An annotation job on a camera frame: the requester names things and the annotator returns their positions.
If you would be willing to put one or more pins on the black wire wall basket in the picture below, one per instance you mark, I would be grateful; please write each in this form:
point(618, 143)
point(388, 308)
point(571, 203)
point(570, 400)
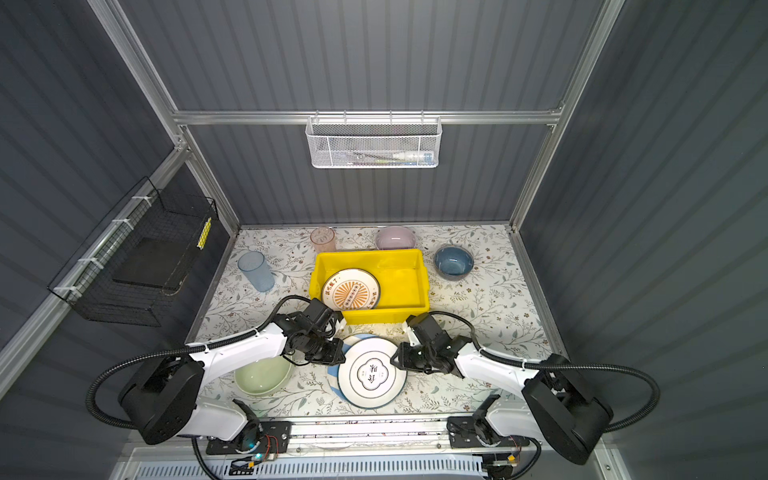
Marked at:
point(133, 272)

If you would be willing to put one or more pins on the pen in white basket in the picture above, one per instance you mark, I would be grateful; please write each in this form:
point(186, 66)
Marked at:
point(408, 158)

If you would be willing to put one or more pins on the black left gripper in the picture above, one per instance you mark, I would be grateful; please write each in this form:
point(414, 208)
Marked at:
point(334, 357)

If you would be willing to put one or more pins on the white vented cable duct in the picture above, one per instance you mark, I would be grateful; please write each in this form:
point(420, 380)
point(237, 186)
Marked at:
point(352, 467)

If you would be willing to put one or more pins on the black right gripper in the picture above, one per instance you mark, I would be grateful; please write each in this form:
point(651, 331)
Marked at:
point(403, 359)

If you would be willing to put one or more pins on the light green bowl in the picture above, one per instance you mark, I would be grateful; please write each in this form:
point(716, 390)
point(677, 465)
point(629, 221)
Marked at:
point(263, 377)

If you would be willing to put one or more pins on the blue glazed ceramic bowl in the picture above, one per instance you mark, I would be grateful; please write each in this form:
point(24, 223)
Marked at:
point(453, 262)

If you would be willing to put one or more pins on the blue plastic cup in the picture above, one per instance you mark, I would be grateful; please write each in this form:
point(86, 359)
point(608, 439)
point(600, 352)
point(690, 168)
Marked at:
point(253, 265)

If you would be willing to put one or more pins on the blue white striped plate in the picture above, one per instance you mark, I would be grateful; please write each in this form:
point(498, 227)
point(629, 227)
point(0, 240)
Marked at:
point(332, 371)

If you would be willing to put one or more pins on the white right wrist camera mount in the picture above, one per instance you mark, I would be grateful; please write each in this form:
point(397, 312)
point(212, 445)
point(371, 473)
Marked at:
point(411, 336)

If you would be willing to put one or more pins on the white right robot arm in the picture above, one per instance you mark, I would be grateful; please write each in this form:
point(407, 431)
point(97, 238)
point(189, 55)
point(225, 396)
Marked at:
point(561, 408)

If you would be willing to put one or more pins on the pink ceramic bowl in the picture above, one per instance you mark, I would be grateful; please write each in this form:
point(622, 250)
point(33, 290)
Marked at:
point(395, 238)

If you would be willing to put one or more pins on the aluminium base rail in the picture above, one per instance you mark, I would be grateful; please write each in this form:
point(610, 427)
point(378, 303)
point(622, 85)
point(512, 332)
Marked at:
point(399, 433)

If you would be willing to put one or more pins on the white wire mesh basket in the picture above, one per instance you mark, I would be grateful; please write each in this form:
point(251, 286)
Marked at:
point(331, 139)

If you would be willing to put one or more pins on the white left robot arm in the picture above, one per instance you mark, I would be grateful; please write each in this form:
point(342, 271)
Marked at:
point(164, 398)

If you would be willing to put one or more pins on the pink plastic cup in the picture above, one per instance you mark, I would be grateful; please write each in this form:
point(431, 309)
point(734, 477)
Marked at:
point(323, 239)

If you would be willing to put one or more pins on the orange sunburst plate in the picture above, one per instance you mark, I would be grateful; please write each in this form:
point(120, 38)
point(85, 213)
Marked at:
point(351, 289)

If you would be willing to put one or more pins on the white flower pattern plate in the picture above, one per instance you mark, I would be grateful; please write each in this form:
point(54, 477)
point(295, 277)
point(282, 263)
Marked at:
point(368, 379)

